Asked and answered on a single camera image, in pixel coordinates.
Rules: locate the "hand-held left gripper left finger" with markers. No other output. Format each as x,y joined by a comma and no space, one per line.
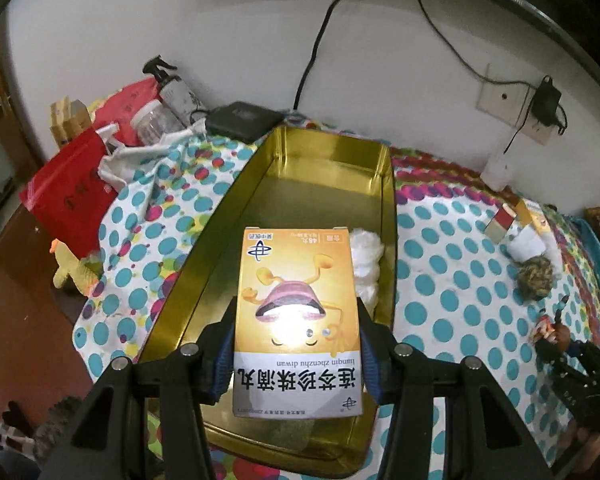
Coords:
221,362

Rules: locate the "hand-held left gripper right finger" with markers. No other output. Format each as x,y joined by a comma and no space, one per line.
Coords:
375,370

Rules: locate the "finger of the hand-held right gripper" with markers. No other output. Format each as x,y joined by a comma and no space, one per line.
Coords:
580,375

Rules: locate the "yellow cartoon medicine box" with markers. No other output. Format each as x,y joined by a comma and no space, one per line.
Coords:
295,280

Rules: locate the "large white sock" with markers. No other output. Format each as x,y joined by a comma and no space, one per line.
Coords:
526,246

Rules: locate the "small yellow medicine box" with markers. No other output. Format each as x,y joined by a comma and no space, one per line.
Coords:
534,215

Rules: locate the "small beige box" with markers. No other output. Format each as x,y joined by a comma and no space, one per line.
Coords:
499,225

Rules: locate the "gold metal tin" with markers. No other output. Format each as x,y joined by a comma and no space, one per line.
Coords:
320,180

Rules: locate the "polka dot tablecloth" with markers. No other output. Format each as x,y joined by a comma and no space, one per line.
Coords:
455,280

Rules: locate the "yellow toy duck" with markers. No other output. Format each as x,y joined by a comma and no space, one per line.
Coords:
72,270

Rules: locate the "white crumpled cloth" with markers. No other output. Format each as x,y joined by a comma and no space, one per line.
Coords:
130,160

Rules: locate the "cow print cloth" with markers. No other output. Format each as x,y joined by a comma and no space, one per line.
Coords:
5,440

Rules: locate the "red plastic bag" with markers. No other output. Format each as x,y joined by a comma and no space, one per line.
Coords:
125,100
67,185

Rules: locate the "black flat device box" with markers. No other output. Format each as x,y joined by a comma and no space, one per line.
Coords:
242,119

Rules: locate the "clear plastic jar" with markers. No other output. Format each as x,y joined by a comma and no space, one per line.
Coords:
152,122

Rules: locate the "spray bottle with black nozzle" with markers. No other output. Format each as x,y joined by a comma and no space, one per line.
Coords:
175,92

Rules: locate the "black power adapter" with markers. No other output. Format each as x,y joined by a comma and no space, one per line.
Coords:
546,100

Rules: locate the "small cardboard box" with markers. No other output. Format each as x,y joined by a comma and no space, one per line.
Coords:
70,120

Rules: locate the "white wall socket plate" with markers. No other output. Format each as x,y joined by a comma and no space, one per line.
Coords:
500,97

